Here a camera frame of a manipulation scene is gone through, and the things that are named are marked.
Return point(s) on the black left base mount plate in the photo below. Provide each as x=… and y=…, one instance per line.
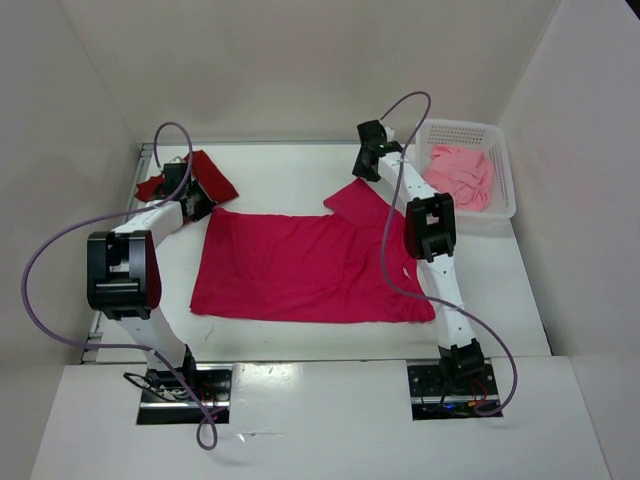
x=164, y=401

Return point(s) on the white plastic basket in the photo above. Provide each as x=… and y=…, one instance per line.
x=488, y=138

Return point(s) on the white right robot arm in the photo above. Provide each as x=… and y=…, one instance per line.
x=429, y=235

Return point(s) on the light pink t shirt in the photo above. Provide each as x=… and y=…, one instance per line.
x=466, y=174

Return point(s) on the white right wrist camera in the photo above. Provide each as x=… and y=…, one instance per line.
x=390, y=133

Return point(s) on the dark red folded t shirt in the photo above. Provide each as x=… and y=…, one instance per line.
x=217, y=187

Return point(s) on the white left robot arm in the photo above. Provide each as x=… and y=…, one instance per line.
x=123, y=275

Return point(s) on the magenta t shirt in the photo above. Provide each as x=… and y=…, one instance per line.
x=348, y=266

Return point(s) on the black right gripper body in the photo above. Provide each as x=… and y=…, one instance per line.
x=362, y=171

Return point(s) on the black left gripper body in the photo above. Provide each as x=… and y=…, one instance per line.
x=201, y=202

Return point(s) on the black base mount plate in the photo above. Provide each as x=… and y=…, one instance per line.
x=434, y=398
x=164, y=401

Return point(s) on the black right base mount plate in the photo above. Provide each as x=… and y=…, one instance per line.
x=434, y=398

